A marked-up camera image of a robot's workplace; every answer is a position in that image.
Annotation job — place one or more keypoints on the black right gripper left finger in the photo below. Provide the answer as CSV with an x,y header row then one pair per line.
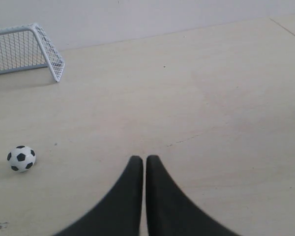
x,y
119,212

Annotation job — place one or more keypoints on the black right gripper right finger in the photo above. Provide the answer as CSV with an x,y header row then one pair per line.
x,y
170,212

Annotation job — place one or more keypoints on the black and white soccer ball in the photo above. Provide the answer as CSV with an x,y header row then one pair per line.
x,y
21,158

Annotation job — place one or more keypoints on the small white soccer goal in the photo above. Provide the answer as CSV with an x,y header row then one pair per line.
x,y
28,47

